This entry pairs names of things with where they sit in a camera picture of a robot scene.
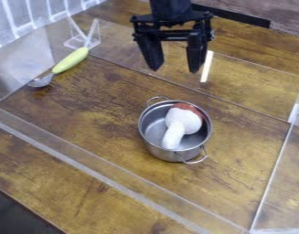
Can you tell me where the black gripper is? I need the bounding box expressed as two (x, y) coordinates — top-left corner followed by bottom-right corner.
(129, 0), (213, 73)

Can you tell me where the white red toy mushroom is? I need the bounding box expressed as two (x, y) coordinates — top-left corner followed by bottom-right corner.
(161, 102), (203, 149)

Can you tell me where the silver metal pot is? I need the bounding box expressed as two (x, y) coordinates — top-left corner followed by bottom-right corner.
(137, 96), (212, 165)

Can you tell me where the black strip on table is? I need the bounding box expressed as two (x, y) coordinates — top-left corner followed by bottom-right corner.
(192, 4), (271, 28)

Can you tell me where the clear acrylic stand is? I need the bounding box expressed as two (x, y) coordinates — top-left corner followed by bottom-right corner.
(64, 17), (101, 49)

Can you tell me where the green handled metal spoon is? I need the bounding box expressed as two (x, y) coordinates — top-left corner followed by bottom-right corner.
(28, 47), (89, 88)

